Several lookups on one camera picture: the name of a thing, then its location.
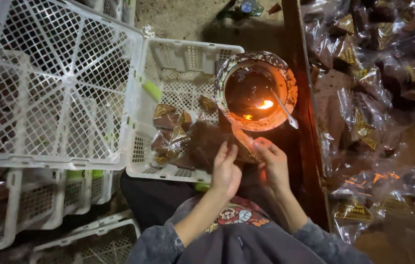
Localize person's left hand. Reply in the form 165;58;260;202
210;142;243;199

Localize person's right hand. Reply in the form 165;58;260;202
252;137;291;192

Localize clear packet with brown sweet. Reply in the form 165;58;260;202
187;119;261;171

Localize dark wooden table edge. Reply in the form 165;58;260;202
282;0;331;232

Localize metal spoon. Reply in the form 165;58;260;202
271;89;299;130

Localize stained bowl oil lamp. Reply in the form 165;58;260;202
213;51;298;132

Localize pile of gold-labelled sweet packets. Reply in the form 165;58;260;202
150;94;219;166

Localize person's black trousers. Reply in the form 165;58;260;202
119;171;266;232

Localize person's grey printed sweatshirt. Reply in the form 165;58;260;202
126;195;373;264

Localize white crate holding sweets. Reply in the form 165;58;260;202
126;38;245;183

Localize heap of clear wrapped sweets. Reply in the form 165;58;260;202
300;0;415;247

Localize green plastic scrap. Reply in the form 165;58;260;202
216;3;265;21

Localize clear plastic bottle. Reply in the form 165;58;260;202
240;0;256;14

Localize crumpled clear wrapper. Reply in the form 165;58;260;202
141;24;156;39

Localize white plastic crate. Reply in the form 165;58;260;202
63;169;124;215
30;210;141;264
75;0;137;26

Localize large upturned white lattice crate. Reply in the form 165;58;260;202
0;0;144;171

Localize white crate with brown packets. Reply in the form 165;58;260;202
0;168;66;252

